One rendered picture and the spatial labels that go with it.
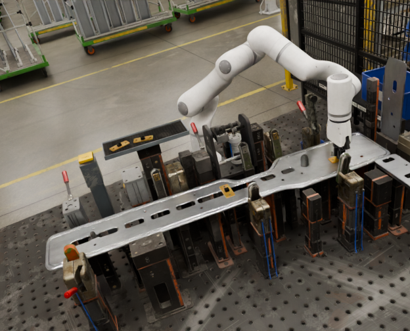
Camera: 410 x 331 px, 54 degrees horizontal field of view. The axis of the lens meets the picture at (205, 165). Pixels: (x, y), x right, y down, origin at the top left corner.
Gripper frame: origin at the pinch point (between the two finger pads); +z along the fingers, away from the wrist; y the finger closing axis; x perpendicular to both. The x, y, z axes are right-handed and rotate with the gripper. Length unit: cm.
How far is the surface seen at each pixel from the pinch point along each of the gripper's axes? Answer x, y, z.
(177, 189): -64, -17, 3
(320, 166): -8.1, -0.5, 4.0
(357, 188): -6.0, 19.8, 2.9
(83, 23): -84, -702, 46
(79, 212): -103, -17, -1
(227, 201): -49.0, 1.2, 3.9
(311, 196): -20.1, 12.9, 5.0
